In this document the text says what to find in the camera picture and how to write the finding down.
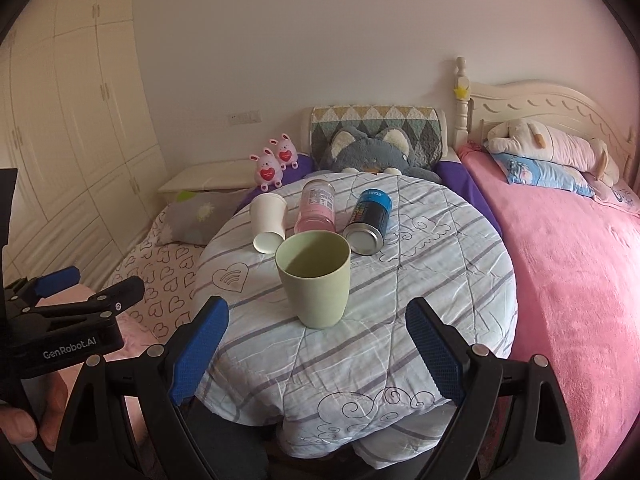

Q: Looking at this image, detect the cream long plush toy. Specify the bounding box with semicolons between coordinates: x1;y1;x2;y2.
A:
486;118;621;184

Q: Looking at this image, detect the pink cloth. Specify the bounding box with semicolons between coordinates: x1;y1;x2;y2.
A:
35;285;171;466

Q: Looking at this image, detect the diamond patterned quilt cover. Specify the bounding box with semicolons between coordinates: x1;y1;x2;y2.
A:
309;105;447;171

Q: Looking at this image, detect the white paper cup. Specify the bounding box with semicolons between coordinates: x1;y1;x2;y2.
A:
249;193;289;255

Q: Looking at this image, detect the pink fleece blanket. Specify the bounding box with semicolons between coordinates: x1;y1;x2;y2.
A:
457;142;640;480

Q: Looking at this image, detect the person's left hand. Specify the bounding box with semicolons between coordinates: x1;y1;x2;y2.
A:
0;375;77;445

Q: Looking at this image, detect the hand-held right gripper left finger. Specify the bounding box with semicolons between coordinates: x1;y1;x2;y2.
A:
52;296;230;480

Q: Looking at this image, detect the cream wardrobe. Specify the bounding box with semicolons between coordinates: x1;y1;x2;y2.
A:
0;0;169;292

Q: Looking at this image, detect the pink bunny toy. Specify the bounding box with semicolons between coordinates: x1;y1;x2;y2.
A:
250;149;285;192
270;133;301;170

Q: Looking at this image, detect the clear bottle with pink contents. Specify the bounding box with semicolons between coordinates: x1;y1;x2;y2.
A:
294;178;337;235

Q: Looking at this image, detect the cream wooden bed headboard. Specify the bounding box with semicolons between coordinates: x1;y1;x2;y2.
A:
452;56;640;196

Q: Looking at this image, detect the heart print bed sheet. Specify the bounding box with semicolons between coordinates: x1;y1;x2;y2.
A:
97;210;212;347

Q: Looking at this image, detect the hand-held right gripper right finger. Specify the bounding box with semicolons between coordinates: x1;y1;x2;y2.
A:
405;297;582;480

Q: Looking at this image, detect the blue metal can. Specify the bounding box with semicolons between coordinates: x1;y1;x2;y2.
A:
343;189;392;255

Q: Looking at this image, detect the grey cat plush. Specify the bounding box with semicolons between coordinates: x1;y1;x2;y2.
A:
319;127;443;184

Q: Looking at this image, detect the grey daisy pillow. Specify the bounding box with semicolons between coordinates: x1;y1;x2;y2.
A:
162;189;242;247

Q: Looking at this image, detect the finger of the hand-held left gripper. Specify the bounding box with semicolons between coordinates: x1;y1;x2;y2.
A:
7;275;147;334
4;266;82;312

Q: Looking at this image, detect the blue cartoon pillow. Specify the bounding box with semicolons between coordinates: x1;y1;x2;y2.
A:
490;152;599;199

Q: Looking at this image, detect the round table striped cloth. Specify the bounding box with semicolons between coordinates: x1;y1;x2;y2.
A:
191;171;518;461

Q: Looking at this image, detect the green plastic cup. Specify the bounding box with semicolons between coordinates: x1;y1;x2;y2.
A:
274;230;351;330

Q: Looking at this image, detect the pink printed pillow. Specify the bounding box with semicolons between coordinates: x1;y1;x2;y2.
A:
594;179;640;217

